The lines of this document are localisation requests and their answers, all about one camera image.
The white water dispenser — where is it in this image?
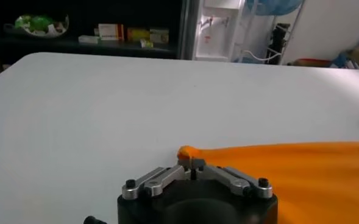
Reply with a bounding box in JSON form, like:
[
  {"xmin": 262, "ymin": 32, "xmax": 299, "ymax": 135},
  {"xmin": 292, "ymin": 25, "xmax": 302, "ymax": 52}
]
[{"xmin": 193, "ymin": 0, "xmax": 247, "ymax": 61}]

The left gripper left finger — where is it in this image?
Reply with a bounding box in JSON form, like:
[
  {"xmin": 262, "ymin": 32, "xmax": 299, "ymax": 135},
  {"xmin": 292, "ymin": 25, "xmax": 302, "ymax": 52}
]
[{"xmin": 121, "ymin": 157, "xmax": 193, "ymax": 201}]

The yellow green medicine box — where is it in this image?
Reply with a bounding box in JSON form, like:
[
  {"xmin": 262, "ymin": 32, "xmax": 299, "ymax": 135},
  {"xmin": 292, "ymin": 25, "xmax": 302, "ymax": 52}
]
[{"xmin": 126, "ymin": 27, "xmax": 151, "ymax": 42}]

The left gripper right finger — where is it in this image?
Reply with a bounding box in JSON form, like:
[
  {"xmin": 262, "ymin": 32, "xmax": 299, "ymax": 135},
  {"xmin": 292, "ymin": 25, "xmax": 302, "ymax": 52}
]
[{"xmin": 193, "ymin": 158, "xmax": 274, "ymax": 200}]

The white green medicine box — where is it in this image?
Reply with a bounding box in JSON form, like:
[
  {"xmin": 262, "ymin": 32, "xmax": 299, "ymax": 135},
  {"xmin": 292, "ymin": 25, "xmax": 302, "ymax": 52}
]
[{"xmin": 149, "ymin": 29, "xmax": 170, "ymax": 44}]

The red white flat box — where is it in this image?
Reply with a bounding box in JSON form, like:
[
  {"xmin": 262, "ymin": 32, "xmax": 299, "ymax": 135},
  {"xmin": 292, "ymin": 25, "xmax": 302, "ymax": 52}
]
[{"xmin": 98, "ymin": 23, "xmax": 125, "ymax": 41}]

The black shelf unit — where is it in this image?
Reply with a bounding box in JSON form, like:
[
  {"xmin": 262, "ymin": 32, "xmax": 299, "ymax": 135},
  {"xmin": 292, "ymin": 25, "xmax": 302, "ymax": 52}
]
[{"xmin": 0, "ymin": 0, "xmax": 187, "ymax": 83}]

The blue capped water jug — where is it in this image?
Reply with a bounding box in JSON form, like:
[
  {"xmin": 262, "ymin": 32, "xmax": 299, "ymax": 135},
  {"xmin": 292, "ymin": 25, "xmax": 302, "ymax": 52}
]
[{"xmin": 247, "ymin": 0, "xmax": 304, "ymax": 16}]

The blue white bag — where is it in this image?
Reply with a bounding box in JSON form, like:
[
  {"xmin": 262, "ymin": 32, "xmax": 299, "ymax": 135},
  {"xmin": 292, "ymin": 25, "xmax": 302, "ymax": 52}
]
[{"xmin": 330, "ymin": 51, "xmax": 359, "ymax": 69}]

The small white flat box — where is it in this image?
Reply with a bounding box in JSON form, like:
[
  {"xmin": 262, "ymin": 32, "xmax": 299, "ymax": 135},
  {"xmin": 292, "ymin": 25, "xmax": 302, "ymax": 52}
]
[{"xmin": 77, "ymin": 35, "xmax": 101, "ymax": 44}]

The bowl with green packets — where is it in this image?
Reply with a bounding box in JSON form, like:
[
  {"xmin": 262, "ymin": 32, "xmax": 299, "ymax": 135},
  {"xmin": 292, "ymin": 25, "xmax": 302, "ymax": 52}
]
[{"xmin": 4, "ymin": 13, "xmax": 70, "ymax": 38}]

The white metal jug rack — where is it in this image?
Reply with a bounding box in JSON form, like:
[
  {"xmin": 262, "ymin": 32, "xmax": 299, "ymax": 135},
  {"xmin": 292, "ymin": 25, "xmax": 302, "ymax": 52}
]
[{"xmin": 230, "ymin": 0, "xmax": 305, "ymax": 65}]

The orange t-shirt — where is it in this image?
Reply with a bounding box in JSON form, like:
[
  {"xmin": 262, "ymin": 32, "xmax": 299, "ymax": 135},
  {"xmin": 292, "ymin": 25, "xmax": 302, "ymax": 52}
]
[{"xmin": 177, "ymin": 140, "xmax": 359, "ymax": 224}]

